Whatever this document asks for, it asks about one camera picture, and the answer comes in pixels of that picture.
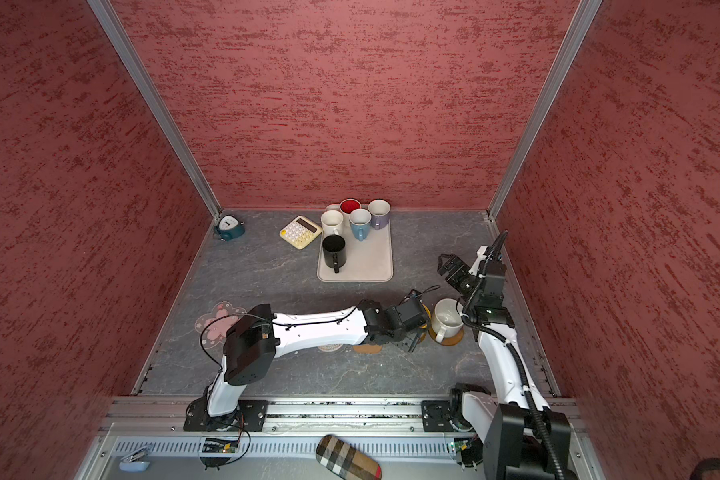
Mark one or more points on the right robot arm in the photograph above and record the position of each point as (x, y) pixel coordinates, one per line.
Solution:
(521, 437)

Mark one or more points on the multicolour woven coaster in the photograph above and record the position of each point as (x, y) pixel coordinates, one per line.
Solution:
(330, 348)

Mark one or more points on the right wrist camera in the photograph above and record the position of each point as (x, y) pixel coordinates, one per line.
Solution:
(481, 256)

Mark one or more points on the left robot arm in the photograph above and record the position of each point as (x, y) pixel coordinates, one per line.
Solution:
(262, 336)

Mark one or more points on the beige serving tray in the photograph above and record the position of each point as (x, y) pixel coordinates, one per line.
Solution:
(368, 261)

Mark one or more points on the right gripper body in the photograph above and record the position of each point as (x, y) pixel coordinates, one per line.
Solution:
(476, 296)

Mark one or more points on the brown round coaster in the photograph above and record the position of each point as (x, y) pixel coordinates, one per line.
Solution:
(446, 341)

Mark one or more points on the paw shaped cork coaster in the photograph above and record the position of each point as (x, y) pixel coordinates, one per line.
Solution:
(367, 349)

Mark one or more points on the yellow mug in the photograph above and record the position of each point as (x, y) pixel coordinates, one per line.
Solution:
(425, 325)

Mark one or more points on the teal kitchen timer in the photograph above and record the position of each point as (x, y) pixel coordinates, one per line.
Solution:
(229, 228)

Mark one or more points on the black mug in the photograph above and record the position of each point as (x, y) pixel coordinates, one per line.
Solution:
(334, 252)

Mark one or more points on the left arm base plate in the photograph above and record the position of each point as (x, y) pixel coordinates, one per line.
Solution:
(249, 415)

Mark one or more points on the red inside mug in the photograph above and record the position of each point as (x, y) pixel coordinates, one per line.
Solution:
(348, 206)

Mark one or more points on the pink flower coaster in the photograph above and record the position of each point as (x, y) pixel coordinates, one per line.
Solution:
(212, 326)

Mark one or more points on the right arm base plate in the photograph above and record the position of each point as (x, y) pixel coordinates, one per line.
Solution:
(436, 416)

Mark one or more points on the plaid glasses case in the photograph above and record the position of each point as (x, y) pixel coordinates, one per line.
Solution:
(345, 461)

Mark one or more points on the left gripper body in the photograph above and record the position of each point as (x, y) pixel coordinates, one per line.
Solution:
(404, 339)

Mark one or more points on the small stapler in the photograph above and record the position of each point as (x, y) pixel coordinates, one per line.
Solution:
(136, 461)

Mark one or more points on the yellow calculator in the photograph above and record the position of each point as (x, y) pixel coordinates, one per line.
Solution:
(300, 232)

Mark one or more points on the lilac mug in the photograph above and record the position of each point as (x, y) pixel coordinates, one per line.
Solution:
(380, 213)

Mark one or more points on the aluminium front rail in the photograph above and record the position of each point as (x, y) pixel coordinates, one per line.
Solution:
(286, 416)

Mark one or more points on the blue mug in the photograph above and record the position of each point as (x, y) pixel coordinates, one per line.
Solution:
(360, 223)

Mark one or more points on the white speckled mug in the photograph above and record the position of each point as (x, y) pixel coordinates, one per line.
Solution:
(446, 320)

